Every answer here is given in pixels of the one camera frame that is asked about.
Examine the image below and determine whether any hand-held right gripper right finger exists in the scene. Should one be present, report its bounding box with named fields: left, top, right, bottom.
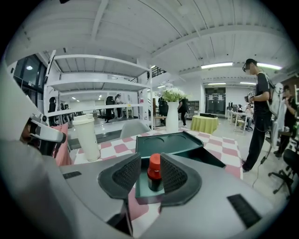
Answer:
left=130, top=152, right=274, bottom=239

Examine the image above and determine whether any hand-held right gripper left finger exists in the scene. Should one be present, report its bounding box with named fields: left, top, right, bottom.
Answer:
left=59, top=153, right=142, bottom=222

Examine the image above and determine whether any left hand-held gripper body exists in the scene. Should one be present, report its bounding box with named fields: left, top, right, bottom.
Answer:
left=21, top=113, right=67, bottom=157

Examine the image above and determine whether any small brown bottle red cap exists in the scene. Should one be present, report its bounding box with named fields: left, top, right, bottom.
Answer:
left=147, top=154, right=163, bottom=192

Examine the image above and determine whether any dark green box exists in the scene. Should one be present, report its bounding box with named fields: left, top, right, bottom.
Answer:
left=135, top=130, right=227, bottom=205

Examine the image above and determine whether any pink cloth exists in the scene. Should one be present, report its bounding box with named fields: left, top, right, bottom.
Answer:
left=52, top=123, right=73, bottom=167

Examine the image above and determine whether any white tumbler cup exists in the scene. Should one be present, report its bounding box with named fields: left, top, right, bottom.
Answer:
left=72, top=113, right=101, bottom=162

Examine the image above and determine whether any grey shell chair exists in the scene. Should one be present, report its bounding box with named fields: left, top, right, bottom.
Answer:
left=119, top=119, right=151, bottom=140

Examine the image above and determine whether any pink white checkered tablecloth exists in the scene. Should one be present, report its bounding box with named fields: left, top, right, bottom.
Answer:
left=69, top=127, right=244, bottom=234

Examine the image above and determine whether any round table yellow-green cloth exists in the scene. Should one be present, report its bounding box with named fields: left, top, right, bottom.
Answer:
left=190, top=114, right=220, bottom=135

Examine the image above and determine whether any white tall vase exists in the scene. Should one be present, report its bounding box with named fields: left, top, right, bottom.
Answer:
left=165, top=101, right=179, bottom=134

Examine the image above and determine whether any white metal shelving rack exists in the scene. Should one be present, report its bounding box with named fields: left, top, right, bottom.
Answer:
left=43, top=49, right=154, bottom=132

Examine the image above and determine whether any white desk row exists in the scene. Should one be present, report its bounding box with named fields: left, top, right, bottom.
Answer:
left=225, top=108, right=249, bottom=134

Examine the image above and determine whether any black double door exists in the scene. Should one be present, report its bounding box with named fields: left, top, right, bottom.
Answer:
left=205, top=87, right=227, bottom=114

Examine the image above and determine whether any white flower bouquet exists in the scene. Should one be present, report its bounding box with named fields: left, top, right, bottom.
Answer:
left=157, top=82, right=188, bottom=103

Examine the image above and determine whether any ceiling tube light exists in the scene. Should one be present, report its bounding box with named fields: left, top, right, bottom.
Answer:
left=256, top=62, right=283, bottom=71
left=200, top=61, right=234, bottom=70

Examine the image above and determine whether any black hanging cable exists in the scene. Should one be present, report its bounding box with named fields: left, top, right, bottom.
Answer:
left=251, top=139, right=273, bottom=189

